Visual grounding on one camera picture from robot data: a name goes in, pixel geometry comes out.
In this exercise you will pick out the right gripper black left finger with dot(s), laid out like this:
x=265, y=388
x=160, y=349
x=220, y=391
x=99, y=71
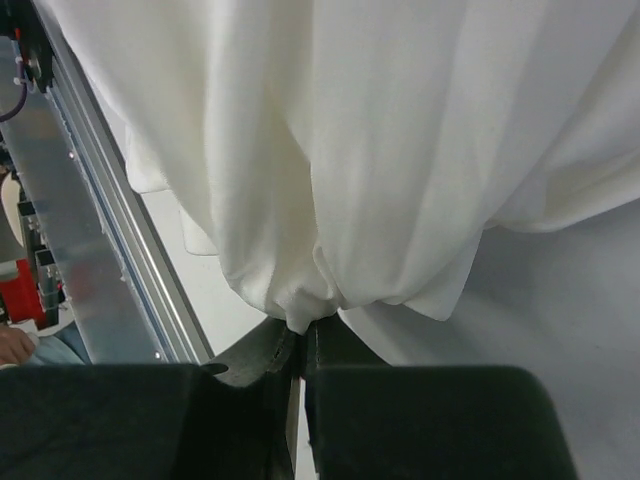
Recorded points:
x=227, y=419

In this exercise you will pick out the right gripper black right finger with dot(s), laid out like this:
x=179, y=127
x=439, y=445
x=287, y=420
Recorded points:
x=370, y=420

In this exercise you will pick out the white cloth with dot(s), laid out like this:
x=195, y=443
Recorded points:
x=333, y=154

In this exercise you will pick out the person's bare hand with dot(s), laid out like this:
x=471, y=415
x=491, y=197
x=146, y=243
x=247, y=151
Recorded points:
x=16, y=348

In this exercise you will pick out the red box under table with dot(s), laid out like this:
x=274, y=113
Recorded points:
x=19, y=293

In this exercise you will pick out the aluminium frame rail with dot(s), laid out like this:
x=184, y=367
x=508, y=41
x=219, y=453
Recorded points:
x=125, y=296

